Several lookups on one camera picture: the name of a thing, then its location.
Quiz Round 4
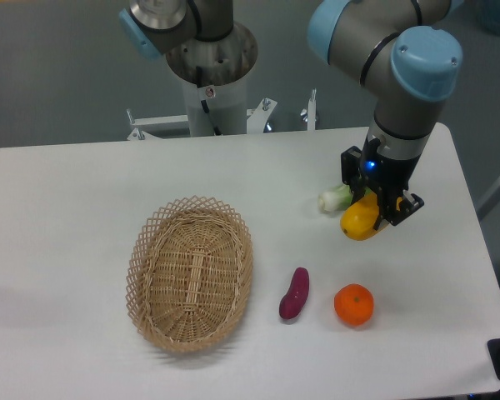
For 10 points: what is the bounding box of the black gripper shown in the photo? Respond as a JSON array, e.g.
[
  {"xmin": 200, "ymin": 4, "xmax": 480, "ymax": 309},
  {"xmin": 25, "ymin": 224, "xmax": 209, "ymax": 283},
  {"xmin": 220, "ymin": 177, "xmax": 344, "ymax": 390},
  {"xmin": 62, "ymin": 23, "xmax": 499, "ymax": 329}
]
[{"xmin": 341, "ymin": 138, "xmax": 424, "ymax": 231}]

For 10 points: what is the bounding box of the yellow mango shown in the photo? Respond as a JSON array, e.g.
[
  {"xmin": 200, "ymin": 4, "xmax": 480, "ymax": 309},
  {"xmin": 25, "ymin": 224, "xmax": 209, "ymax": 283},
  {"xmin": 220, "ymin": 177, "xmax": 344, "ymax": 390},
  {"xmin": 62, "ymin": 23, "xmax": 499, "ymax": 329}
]
[{"xmin": 340, "ymin": 192, "xmax": 388, "ymax": 241}]

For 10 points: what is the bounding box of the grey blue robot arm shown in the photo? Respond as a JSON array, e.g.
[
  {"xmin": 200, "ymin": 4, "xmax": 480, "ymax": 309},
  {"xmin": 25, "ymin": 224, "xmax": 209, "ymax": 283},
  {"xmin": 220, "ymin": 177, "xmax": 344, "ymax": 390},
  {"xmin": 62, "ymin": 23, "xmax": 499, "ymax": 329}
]
[{"xmin": 118, "ymin": 1, "xmax": 463, "ymax": 240}]

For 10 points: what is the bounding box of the green white bok choy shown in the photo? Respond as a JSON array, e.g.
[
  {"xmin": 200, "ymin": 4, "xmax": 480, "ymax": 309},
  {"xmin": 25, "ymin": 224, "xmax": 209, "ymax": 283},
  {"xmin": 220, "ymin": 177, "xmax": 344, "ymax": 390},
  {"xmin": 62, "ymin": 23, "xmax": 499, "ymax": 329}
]
[{"xmin": 317, "ymin": 184, "xmax": 353, "ymax": 213}]

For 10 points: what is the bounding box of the orange tangerine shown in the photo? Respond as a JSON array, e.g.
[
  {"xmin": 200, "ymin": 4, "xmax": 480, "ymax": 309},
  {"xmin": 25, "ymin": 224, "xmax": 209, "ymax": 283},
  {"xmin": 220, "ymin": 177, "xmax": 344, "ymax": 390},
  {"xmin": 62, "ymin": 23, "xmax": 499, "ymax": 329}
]
[{"xmin": 333, "ymin": 283, "xmax": 374, "ymax": 327}]

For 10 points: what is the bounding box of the purple sweet potato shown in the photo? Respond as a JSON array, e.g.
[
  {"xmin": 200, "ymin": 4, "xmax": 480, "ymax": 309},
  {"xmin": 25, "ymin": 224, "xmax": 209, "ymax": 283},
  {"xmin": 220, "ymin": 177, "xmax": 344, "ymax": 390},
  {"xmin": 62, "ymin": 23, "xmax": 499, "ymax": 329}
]
[{"xmin": 278, "ymin": 267, "xmax": 310, "ymax": 320}]

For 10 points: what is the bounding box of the woven wicker basket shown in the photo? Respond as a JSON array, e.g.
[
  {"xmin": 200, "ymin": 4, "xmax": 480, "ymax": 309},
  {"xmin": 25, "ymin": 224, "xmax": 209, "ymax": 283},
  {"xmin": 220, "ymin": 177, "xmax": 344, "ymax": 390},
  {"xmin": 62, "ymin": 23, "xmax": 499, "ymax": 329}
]
[{"xmin": 126, "ymin": 196, "xmax": 253, "ymax": 353}]

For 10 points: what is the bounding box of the white metal base frame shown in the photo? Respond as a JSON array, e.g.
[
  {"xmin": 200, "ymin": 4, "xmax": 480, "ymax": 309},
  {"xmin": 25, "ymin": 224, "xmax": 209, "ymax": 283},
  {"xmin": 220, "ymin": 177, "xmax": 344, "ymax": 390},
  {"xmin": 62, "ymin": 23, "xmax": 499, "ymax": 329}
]
[{"xmin": 126, "ymin": 88, "xmax": 320, "ymax": 142}]

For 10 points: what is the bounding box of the black cable on pedestal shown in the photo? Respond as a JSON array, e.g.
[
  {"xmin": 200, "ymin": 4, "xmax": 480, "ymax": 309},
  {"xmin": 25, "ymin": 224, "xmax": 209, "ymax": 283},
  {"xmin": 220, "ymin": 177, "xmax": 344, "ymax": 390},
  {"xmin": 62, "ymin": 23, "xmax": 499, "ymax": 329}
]
[{"xmin": 196, "ymin": 65, "xmax": 223, "ymax": 137}]

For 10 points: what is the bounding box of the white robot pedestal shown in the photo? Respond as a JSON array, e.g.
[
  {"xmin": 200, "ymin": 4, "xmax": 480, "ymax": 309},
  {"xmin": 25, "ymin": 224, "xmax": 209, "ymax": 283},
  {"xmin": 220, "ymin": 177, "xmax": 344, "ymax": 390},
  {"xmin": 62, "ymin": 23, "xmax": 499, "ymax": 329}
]
[{"xmin": 165, "ymin": 20, "xmax": 259, "ymax": 138}]

